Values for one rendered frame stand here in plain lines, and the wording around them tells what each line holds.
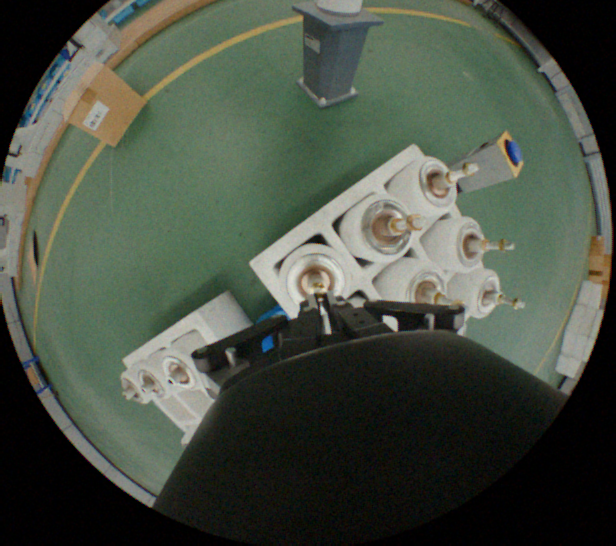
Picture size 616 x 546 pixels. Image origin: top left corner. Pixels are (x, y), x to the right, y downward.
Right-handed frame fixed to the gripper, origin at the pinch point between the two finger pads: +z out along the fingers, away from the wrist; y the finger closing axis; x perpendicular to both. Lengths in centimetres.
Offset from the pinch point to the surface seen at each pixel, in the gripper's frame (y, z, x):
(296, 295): -2.6, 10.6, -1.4
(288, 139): -0.8, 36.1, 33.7
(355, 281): 6.8, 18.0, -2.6
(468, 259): 25.3, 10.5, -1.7
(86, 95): -67, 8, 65
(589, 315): 274, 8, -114
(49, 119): -181, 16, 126
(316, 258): 0.5, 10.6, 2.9
